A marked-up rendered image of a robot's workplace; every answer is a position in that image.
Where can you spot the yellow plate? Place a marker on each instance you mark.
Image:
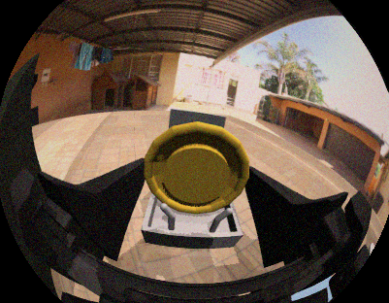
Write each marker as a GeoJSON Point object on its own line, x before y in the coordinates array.
{"type": "Point", "coordinates": [196, 168]}

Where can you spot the light blue mat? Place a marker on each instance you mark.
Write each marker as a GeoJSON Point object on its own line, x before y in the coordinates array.
{"type": "Point", "coordinates": [313, 289]}

